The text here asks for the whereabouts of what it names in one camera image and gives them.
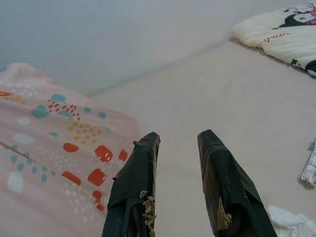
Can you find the white tissue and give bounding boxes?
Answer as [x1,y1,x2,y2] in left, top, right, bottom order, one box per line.
[267,204,316,237]

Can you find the pink patterned pillow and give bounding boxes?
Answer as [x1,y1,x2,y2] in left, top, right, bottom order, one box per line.
[0,62,141,237]

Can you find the cream sheeted mattress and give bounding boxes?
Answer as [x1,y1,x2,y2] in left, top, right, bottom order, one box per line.
[88,37,316,237]

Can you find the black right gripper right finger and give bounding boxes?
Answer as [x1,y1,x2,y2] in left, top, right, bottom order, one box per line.
[197,129,278,237]

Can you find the cream cartoon print quilt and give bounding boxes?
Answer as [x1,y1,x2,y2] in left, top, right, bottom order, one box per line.
[231,0,316,79]

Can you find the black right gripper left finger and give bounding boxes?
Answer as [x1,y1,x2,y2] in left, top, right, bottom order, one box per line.
[102,132,162,237]

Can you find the white snack wrapper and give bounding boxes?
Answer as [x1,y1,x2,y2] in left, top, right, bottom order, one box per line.
[299,137,316,185]

